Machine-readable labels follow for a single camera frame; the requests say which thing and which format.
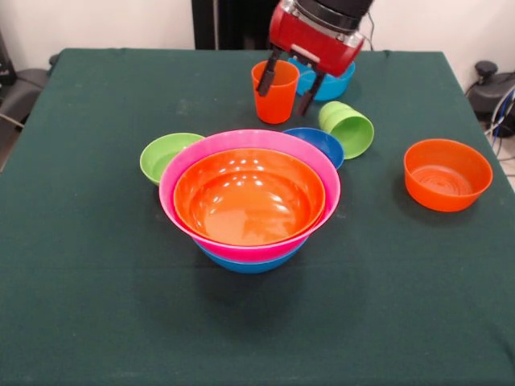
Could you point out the large pink bowl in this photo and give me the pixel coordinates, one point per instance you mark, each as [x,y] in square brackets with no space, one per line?
[257,138]

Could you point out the dark blue bowl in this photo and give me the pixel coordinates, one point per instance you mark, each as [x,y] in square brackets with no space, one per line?
[318,142]

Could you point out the large light blue bowl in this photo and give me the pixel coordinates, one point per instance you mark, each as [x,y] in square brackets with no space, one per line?
[249,267]

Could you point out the small light blue bowl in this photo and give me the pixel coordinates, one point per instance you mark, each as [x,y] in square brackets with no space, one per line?
[336,86]

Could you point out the large orange bowl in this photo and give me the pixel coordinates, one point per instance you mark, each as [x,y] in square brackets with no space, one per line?
[249,201]
[181,218]

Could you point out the dark green table cloth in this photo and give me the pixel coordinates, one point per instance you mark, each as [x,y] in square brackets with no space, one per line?
[382,321]

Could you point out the green bowl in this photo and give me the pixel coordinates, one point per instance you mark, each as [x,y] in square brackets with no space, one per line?
[157,157]

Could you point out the orange cup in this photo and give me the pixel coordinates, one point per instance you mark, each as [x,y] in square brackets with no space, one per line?
[277,106]

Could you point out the green cup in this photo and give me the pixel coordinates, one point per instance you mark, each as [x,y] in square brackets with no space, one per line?
[350,134]

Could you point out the grey pedestal foot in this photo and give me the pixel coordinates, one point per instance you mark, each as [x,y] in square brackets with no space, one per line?
[20,92]
[489,90]

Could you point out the small orange bowl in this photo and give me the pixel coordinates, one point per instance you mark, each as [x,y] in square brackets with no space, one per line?
[446,193]

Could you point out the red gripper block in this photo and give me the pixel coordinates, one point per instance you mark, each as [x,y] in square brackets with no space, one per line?
[314,40]

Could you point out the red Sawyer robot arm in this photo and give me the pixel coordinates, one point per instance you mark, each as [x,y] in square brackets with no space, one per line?
[342,8]

